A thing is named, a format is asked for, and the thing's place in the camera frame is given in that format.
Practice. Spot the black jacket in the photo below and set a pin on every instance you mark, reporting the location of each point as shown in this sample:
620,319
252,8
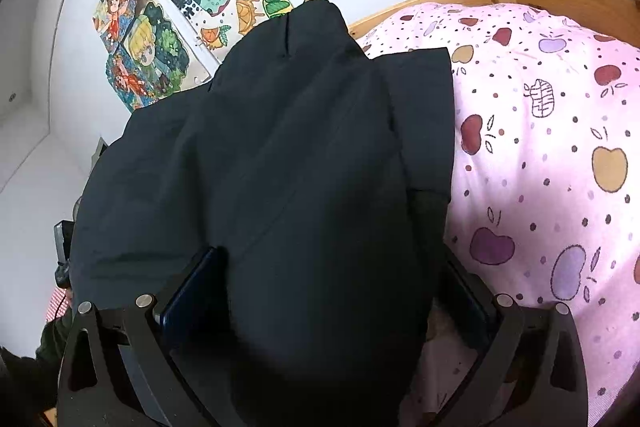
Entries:
300,182

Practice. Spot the pink apple print bedsheet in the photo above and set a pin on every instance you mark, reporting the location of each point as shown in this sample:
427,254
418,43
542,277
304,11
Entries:
550,147

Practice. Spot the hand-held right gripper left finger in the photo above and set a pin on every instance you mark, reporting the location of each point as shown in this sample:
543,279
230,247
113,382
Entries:
192,302

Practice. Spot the blond cartoon child poster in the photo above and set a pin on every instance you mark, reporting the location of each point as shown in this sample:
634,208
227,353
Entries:
160,52

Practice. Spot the orange-haired cartoon girl poster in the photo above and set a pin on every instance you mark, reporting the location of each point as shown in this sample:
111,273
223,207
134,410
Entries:
117,42

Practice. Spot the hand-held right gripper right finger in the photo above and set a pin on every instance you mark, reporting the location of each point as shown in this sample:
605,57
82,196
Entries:
472,302

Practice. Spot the person's left forearm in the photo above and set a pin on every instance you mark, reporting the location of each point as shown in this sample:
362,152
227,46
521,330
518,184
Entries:
52,342

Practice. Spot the red checkered blanket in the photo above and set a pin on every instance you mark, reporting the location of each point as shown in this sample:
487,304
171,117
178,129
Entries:
56,304

